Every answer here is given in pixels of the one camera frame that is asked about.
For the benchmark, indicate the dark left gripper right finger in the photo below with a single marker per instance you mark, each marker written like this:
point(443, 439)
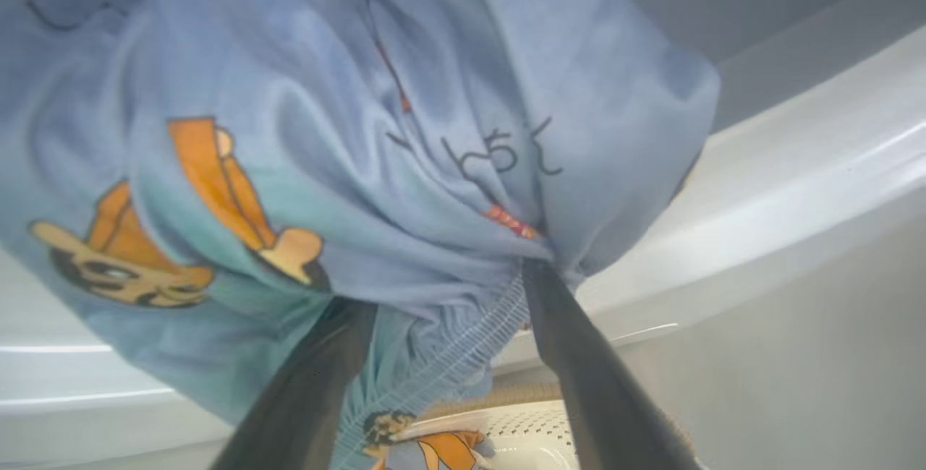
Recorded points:
point(593, 398)

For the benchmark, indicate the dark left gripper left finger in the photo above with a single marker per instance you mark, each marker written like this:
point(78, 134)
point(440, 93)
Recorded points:
point(304, 398)

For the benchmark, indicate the blue cartoon pyjama top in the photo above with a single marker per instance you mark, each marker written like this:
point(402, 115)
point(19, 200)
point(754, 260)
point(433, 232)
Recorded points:
point(441, 448)

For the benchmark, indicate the blue cartoon pyjama trousers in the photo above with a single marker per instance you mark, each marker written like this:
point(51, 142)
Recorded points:
point(289, 94)

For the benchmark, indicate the white front-load washing machine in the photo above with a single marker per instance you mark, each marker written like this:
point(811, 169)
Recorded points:
point(796, 188)

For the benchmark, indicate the cream perforated laundry basket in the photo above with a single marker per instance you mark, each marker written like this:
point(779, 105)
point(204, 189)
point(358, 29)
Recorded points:
point(535, 430)

